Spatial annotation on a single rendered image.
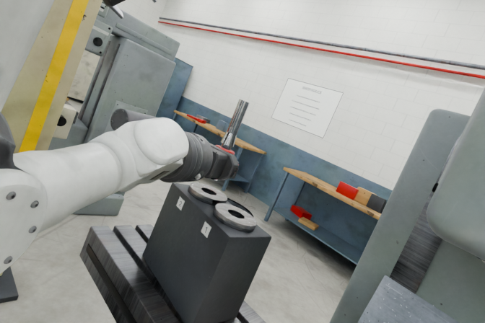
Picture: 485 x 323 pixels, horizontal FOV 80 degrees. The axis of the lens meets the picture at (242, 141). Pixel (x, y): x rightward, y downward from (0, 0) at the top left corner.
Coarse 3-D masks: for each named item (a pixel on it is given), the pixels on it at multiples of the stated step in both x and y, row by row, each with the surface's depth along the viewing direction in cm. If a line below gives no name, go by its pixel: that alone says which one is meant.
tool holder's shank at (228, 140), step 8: (240, 104) 62; (248, 104) 63; (240, 112) 62; (232, 120) 63; (240, 120) 63; (232, 128) 62; (224, 136) 63; (232, 136) 63; (224, 144) 63; (232, 144) 63
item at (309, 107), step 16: (288, 80) 567; (288, 96) 560; (304, 96) 538; (320, 96) 517; (336, 96) 499; (288, 112) 552; (304, 112) 531; (320, 112) 511; (304, 128) 525; (320, 128) 505
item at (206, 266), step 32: (192, 192) 61; (160, 224) 64; (192, 224) 57; (224, 224) 53; (256, 224) 60; (160, 256) 61; (192, 256) 55; (224, 256) 50; (256, 256) 56; (192, 288) 53; (224, 288) 53; (192, 320) 51; (224, 320) 57
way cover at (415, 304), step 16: (384, 288) 70; (400, 288) 69; (368, 304) 70; (384, 304) 68; (400, 304) 67; (416, 304) 66; (368, 320) 68; (384, 320) 67; (400, 320) 66; (416, 320) 64; (432, 320) 64; (448, 320) 63
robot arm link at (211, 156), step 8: (200, 136) 52; (200, 144) 49; (208, 144) 52; (208, 152) 50; (216, 152) 54; (224, 152) 57; (208, 160) 50; (216, 160) 53; (224, 160) 56; (232, 160) 57; (200, 168) 49; (208, 168) 51; (216, 168) 54; (224, 168) 57; (232, 168) 56; (200, 176) 50; (208, 176) 54; (216, 176) 56; (224, 176) 57; (232, 176) 58
